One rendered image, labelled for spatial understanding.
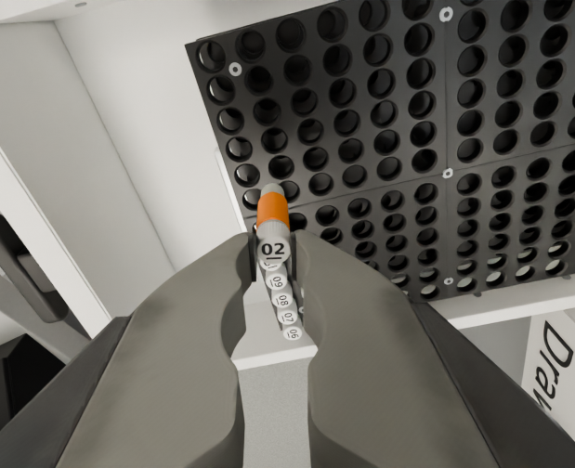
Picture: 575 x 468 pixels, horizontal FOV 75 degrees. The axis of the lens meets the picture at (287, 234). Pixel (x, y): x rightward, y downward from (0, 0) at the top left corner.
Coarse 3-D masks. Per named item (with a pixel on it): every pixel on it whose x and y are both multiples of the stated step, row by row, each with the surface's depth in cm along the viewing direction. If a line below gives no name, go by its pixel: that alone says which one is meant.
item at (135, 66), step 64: (0, 0) 16; (64, 0) 16; (128, 0) 21; (192, 0) 21; (256, 0) 21; (320, 0) 21; (128, 64) 22; (128, 128) 24; (192, 128) 24; (192, 192) 27; (192, 256) 29; (256, 320) 30; (448, 320) 26
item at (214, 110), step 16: (192, 48) 16; (224, 48) 16; (192, 64) 16; (224, 64) 17; (208, 80) 17; (208, 96) 17; (240, 96) 17; (208, 112) 18; (240, 112) 18; (224, 128) 18; (240, 128) 18; (224, 144) 18; (224, 160) 19; (240, 160) 19; (256, 160) 19; (240, 192) 20; (240, 208) 20; (256, 208) 20; (288, 272) 23; (272, 304) 24
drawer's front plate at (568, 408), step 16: (544, 320) 34; (560, 320) 32; (560, 336) 32; (528, 352) 39; (544, 352) 35; (560, 352) 33; (528, 368) 39; (544, 368) 36; (560, 368) 33; (528, 384) 40; (560, 384) 34; (560, 400) 35; (560, 416) 35
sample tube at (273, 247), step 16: (272, 192) 15; (272, 208) 14; (256, 224) 14; (272, 224) 13; (288, 224) 14; (256, 240) 13; (272, 240) 12; (288, 240) 12; (272, 256) 13; (288, 256) 13
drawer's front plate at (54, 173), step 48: (0, 48) 17; (48, 48) 20; (0, 96) 16; (48, 96) 19; (0, 144) 15; (48, 144) 18; (96, 144) 23; (0, 192) 16; (48, 192) 18; (96, 192) 22; (48, 240) 18; (96, 240) 21; (144, 240) 26; (96, 288) 20; (144, 288) 25
